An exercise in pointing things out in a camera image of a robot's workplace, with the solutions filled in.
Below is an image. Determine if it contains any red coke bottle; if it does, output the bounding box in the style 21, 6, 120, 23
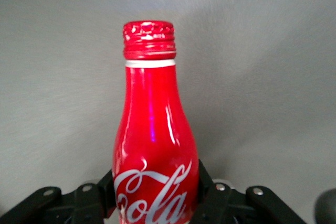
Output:
111, 19, 201, 224

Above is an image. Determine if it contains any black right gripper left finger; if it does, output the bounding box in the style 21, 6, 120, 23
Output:
0, 167, 117, 224

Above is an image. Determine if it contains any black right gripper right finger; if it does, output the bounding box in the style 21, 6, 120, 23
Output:
195, 158, 308, 224

